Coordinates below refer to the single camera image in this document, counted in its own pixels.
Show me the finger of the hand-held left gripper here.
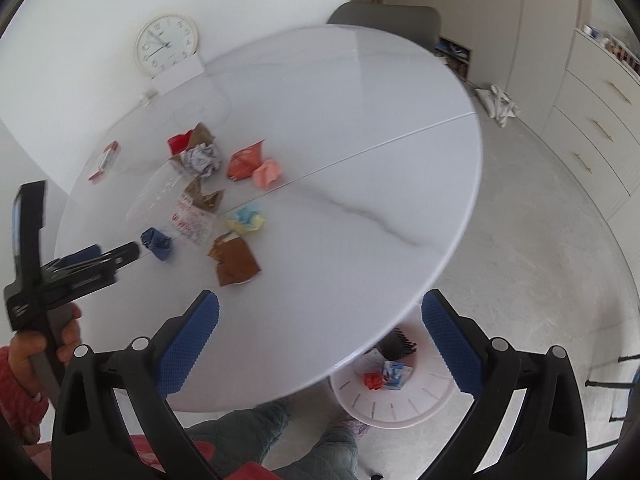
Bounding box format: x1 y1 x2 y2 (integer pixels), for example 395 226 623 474
60 244 103 267
97 241 141 273

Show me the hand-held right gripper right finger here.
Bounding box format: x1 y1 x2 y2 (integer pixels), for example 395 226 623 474
421 289 588 480

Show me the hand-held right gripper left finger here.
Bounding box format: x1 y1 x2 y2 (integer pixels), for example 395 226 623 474
51 289 236 480

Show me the white round waste bin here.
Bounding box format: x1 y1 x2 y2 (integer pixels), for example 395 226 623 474
329 310 457 429

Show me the pink paper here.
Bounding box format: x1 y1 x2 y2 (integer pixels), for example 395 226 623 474
252 158 282 189

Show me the person's left forearm pink sleeve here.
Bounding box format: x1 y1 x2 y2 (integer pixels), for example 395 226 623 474
0 345 53 461

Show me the person's left hand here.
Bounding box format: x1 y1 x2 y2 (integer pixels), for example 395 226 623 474
9 304 82 376

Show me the black ribbed plastic tray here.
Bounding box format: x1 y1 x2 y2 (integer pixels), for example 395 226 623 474
377 327 417 361

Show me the blue and white packet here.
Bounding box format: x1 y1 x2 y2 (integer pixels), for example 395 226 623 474
382 361 413 391

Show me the clear plastic red print wrapper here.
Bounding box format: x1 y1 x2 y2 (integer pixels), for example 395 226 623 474
170 197 216 248

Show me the white paper sheet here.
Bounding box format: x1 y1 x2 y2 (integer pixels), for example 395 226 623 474
352 347 386 376

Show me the large brown wrapper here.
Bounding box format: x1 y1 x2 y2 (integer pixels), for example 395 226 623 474
207 232 262 287

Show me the red and white carton box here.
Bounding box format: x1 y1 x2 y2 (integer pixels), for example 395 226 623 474
88 141 121 182

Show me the small brown torn wrapper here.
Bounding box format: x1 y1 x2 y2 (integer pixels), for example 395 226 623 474
182 177 226 211

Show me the person's left leg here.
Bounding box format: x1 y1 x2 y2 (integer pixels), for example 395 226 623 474
187 397 291 480

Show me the person's leg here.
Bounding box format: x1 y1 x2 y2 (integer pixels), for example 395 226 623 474
187 397 291 480
270 415 371 480

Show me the grey crumpled paper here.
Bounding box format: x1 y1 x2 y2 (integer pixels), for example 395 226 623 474
181 143 222 177

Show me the red crumpled wrapper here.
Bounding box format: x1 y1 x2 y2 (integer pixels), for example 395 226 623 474
167 130 195 157

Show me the yellow and blue crumpled paper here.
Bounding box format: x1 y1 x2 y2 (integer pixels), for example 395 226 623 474
225 206 266 235

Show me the red garment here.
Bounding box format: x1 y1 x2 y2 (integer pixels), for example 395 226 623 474
130 435 273 480

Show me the tan kraft paper scrap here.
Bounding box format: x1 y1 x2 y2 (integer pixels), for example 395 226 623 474
192 122 217 147

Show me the orange snack wrapper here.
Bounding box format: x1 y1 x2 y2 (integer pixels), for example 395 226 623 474
227 141 266 181

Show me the person's right leg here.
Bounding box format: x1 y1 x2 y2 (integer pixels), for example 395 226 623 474
270 415 371 480

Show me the black metal stand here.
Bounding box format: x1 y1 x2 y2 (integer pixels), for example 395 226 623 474
585 352 640 426

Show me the white paper card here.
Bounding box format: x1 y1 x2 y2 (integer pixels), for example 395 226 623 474
150 52 207 96

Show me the white cloth bag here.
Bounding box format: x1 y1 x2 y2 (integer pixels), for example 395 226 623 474
474 84 521 128

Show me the beige drawer cabinet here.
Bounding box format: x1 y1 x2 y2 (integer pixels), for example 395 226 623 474
540 25 640 221

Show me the open shoe shelf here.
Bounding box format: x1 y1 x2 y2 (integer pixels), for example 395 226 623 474
435 35 473 81

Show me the grey chair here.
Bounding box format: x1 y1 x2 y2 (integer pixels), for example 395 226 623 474
326 2 443 53

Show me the round white wall clock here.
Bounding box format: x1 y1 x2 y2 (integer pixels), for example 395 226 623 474
134 12 200 80

